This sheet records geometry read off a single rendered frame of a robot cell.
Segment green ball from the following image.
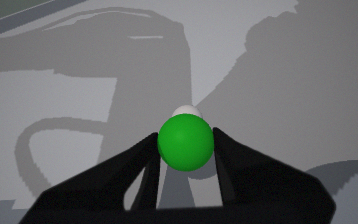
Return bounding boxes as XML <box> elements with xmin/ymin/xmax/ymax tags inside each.
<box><xmin>157</xmin><ymin>114</ymin><xmax>214</xmax><ymax>171</ymax></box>

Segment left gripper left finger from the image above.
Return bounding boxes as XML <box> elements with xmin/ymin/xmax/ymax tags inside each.
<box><xmin>27</xmin><ymin>132</ymin><xmax>161</xmax><ymax>213</ymax></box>

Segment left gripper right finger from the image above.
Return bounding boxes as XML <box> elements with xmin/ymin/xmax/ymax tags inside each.
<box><xmin>213</xmin><ymin>127</ymin><xmax>336</xmax><ymax>224</ymax></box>

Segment grey table edge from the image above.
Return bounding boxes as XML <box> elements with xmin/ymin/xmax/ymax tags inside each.
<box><xmin>0</xmin><ymin>0</ymin><xmax>87</xmax><ymax>33</ymax></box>

